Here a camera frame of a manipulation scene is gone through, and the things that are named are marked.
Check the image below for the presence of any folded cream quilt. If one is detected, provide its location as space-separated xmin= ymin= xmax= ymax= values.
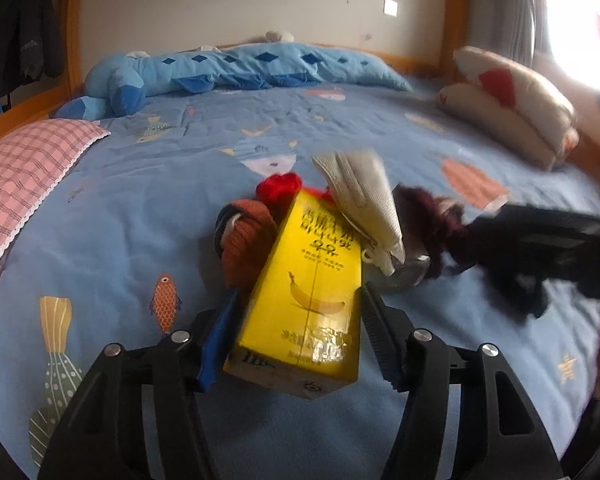
xmin=437 ymin=46 xmax=580 ymax=171

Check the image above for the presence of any blue fish print bedsheet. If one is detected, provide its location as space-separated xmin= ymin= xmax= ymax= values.
xmin=0 ymin=72 xmax=600 ymax=480

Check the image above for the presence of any red cloth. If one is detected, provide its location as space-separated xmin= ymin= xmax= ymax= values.
xmin=256 ymin=172 xmax=331 ymax=211

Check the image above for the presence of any grey curtain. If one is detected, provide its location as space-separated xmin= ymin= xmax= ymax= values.
xmin=467 ymin=0 xmax=551 ymax=66

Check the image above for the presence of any dark maroon cloth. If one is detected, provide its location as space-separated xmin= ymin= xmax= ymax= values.
xmin=392 ymin=185 xmax=551 ymax=318

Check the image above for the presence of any dark jacket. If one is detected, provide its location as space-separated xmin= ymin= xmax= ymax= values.
xmin=0 ymin=0 xmax=67 ymax=111

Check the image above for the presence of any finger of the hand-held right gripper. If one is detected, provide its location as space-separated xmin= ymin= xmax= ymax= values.
xmin=500 ymin=247 xmax=600 ymax=306
xmin=477 ymin=202 xmax=600 ymax=253

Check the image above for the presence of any wooden bunk bed frame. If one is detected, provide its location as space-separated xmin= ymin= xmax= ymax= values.
xmin=0 ymin=0 xmax=600 ymax=196

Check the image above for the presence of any orange knit sock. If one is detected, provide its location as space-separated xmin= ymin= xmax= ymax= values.
xmin=215 ymin=200 xmax=281 ymax=291

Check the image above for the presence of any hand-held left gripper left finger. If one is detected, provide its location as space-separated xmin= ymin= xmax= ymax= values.
xmin=37 ymin=290 xmax=241 ymax=480

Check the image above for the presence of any white knit sock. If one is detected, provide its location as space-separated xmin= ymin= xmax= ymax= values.
xmin=311 ymin=149 xmax=407 ymax=277

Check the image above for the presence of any long blue plush toy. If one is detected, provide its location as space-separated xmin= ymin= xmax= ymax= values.
xmin=55 ymin=42 xmax=413 ymax=121

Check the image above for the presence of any pink plaid pillow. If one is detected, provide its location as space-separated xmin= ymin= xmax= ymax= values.
xmin=0 ymin=119 xmax=112 ymax=411

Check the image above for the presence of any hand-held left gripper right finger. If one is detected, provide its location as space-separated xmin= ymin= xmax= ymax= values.
xmin=361 ymin=282 xmax=563 ymax=480

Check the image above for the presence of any yellow banana milk carton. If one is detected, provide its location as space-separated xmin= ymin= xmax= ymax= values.
xmin=223 ymin=187 xmax=365 ymax=400

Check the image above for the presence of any bright window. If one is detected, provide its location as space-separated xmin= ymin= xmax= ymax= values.
xmin=545 ymin=0 xmax=600 ymax=91

